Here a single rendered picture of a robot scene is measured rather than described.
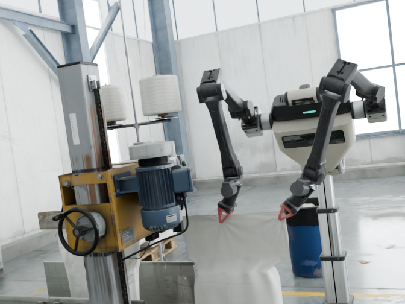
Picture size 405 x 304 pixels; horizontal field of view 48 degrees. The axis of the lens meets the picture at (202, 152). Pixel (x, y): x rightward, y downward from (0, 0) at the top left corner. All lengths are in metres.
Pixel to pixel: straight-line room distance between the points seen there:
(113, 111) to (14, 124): 5.16
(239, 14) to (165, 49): 1.90
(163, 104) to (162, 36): 9.17
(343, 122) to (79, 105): 1.20
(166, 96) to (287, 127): 0.71
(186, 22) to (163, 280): 8.91
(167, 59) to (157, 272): 8.56
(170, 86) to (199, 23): 9.09
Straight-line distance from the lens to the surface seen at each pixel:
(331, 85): 1.73
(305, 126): 2.24
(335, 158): 2.36
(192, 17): 11.00
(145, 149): 1.69
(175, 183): 1.73
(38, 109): 7.48
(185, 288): 2.60
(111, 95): 1.98
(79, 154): 1.80
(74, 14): 8.27
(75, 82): 1.80
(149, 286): 2.71
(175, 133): 10.75
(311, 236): 4.16
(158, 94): 1.83
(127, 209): 1.84
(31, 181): 7.20
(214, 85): 1.83
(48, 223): 2.57
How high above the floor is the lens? 1.45
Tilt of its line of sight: 3 degrees down
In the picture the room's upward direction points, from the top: 7 degrees counter-clockwise
